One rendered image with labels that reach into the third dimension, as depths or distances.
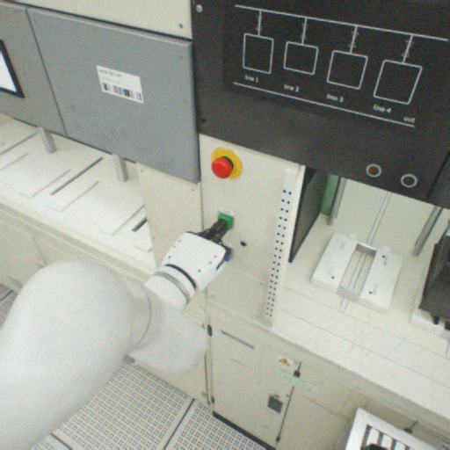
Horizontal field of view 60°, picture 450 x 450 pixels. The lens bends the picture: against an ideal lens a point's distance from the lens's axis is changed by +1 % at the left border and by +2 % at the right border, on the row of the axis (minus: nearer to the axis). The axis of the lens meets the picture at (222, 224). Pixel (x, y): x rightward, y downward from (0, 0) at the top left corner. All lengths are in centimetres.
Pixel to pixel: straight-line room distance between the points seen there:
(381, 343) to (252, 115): 70
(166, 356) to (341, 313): 66
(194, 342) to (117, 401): 140
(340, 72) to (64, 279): 43
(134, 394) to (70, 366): 168
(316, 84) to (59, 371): 48
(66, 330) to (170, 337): 29
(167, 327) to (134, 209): 90
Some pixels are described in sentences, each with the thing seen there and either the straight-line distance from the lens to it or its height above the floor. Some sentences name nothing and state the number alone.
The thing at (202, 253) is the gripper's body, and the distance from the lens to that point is 74.
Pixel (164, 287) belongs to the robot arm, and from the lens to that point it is 67.
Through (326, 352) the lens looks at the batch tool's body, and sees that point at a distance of 106.
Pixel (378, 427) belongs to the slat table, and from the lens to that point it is 114.
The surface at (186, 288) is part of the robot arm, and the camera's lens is 69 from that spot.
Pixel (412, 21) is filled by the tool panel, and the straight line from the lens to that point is 54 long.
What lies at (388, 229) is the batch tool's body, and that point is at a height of 87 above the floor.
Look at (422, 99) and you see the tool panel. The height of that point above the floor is 155.
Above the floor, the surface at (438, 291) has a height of 103.
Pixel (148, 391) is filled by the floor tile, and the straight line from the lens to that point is 195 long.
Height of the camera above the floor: 178
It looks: 44 degrees down
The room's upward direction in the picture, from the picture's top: straight up
